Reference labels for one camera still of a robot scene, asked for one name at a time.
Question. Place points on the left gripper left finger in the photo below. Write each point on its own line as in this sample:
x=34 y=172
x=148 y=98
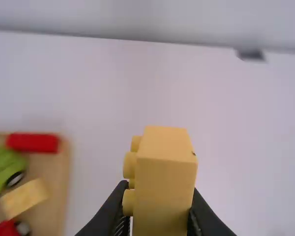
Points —
x=105 y=211

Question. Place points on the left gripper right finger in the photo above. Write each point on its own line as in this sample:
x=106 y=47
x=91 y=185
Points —
x=206 y=214

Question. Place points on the yellow toy brick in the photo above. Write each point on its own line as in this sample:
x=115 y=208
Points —
x=24 y=197
x=164 y=177

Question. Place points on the tan tray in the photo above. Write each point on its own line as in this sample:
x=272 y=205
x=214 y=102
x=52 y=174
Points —
x=54 y=186

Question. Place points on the red toy brick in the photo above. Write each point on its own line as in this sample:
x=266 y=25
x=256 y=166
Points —
x=32 y=143

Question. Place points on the red toy car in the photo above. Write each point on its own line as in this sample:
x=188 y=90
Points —
x=5 y=228

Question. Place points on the green toy car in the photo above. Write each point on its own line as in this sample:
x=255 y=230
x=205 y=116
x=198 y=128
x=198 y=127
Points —
x=2 y=167

